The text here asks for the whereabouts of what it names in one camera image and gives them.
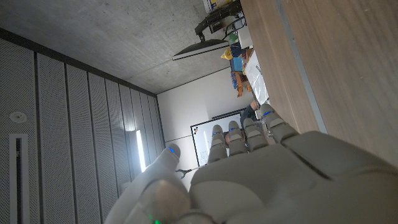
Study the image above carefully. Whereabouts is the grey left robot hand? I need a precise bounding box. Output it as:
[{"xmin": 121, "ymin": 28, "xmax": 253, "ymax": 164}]
[{"xmin": 104, "ymin": 102, "xmax": 398, "ymax": 224}]

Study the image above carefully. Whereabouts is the small white box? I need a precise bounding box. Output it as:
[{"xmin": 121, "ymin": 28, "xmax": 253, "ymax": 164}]
[{"xmin": 238, "ymin": 26, "xmax": 253, "ymax": 49}]

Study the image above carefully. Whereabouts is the seated person in dark shirt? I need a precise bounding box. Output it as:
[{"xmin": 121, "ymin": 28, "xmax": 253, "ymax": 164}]
[{"xmin": 239, "ymin": 100, "xmax": 261, "ymax": 128}]

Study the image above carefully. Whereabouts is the black claw grabber pole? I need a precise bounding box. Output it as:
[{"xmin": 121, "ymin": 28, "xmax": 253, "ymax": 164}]
[{"xmin": 175, "ymin": 166, "xmax": 206, "ymax": 180}]

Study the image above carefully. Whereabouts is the blue plastic object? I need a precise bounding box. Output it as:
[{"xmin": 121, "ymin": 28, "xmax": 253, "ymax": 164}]
[{"xmin": 230, "ymin": 45, "xmax": 245, "ymax": 58}]

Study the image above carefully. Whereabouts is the long ceiling light bar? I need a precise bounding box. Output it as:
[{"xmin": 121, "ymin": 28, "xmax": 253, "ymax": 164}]
[{"xmin": 135, "ymin": 129, "xmax": 147, "ymax": 174}]

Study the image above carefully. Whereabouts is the black computer monitor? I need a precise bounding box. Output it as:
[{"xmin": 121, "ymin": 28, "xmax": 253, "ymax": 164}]
[{"xmin": 172, "ymin": 39, "xmax": 231, "ymax": 62}]

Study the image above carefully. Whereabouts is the ceiling air vent slot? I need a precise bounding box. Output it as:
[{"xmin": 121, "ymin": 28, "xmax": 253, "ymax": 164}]
[{"xmin": 9, "ymin": 133, "xmax": 30, "ymax": 224}]

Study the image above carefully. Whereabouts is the round ceiling sensor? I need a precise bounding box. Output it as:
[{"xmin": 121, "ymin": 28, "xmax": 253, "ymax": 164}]
[{"xmin": 9, "ymin": 111, "xmax": 28, "ymax": 124}]

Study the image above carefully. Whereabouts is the whiteboard with black frame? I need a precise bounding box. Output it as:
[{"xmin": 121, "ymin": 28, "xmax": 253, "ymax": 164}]
[{"xmin": 190, "ymin": 108, "xmax": 249, "ymax": 168}]

